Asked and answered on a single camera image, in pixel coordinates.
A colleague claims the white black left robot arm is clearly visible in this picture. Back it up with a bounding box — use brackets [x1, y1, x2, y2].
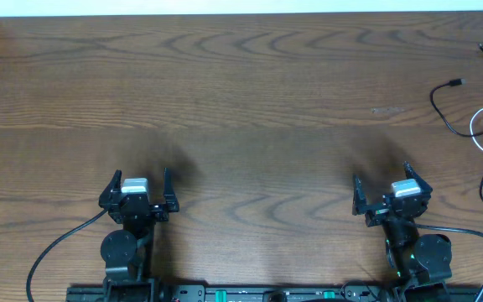
[99, 169, 179, 302]

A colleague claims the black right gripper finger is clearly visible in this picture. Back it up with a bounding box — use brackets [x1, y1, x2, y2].
[403, 162, 433, 195]
[352, 174, 367, 216]

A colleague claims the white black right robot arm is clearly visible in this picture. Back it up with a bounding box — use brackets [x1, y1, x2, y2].
[352, 162, 452, 301]

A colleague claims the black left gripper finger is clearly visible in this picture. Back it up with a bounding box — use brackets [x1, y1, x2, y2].
[163, 168, 179, 212]
[98, 169, 122, 209]

